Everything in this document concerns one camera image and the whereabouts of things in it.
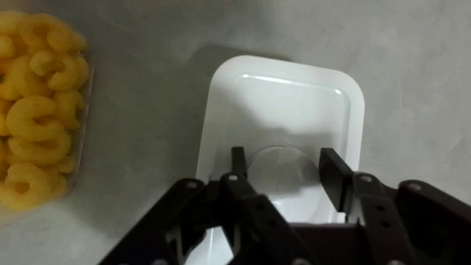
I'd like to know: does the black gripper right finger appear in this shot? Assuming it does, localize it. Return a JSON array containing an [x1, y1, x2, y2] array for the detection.
[[318, 146, 471, 265]]

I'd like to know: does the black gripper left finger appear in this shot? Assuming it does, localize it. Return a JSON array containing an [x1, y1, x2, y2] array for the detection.
[[98, 146, 317, 265]]

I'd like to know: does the white container lid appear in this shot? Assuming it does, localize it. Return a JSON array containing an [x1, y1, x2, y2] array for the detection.
[[184, 53, 368, 265]]

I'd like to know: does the clear plastic container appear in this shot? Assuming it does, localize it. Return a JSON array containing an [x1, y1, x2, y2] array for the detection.
[[0, 7, 96, 228]]

